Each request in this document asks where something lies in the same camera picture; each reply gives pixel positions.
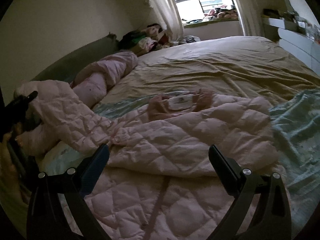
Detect white drawer cabinet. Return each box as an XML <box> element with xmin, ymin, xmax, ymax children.
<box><xmin>262</xmin><ymin>17</ymin><xmax>319</xmax><ymax>75</ymax></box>

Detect pile of clothes by headboard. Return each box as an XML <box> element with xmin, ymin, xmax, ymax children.
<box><xmin>117</xmin><ymin>23</ymin><xmax>179</xmax><ymax>56</ymax></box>

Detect cream right curtain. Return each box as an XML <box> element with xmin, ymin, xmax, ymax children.
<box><xmin>234</xmin><ymin>0</ymin><xmax>264</xmax><ymax>36</ymax></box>

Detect rolled pink quilt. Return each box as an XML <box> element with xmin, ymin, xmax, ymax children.
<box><xmin>71</xmin><ymin>50</ymin><xmax>138</xmax><ymax>108</ymax></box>

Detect dark green headboard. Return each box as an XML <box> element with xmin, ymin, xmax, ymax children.
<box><xmin>32</xmin><ymin>33</ymin><xmax>118</xmax><ymax>83</ymax></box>

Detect person's left hand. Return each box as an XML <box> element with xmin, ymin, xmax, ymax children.
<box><xmin>1</xmin><ymin>132</ymin><xmax>29</xmax><ymax>205</ymax></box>

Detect cream left curtain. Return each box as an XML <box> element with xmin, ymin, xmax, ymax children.
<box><xmin>149</xmin><ymin>0</ymin><xmax>183</xmax><ymax>41</ymax></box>

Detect pink quilted coat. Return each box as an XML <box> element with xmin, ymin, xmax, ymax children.
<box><xmin>16</xmin><ymin>80</ymin><xmax>285</xmax><ymax>239</ymax></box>

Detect cream curtain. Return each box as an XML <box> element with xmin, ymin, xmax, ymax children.
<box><xmin>234</xmin><ymin>0</ymin><xmax>264</xmax><ymax>36</ymax></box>
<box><xmin>149</xmin><ymin>0</ymin><xmax>183</xmax><ymax>41</ymax></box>

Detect clutter on cabinet top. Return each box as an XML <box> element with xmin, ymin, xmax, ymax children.
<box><xmin>261</xmin><ymin>0</ymin><xmax>319</xmax><ymax>44</ymax></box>

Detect stuffed toys on windowsill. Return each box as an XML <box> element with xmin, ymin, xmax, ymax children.
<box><xmin>181</xmin><ymin>4</ymin><xmax>239</xmax><ymax>25</ymax></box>

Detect beige bed sheet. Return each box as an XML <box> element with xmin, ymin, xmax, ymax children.
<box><xmin>103</xmin><ymin>36</ymin><xmax>319</xmax><ymax>105</ymax></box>

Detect teal patterned blanket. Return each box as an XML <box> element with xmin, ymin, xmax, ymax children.
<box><xmin>37</xmin><ymin>88</ymin><xmax>320</xmax><ymax>238</ymax></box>

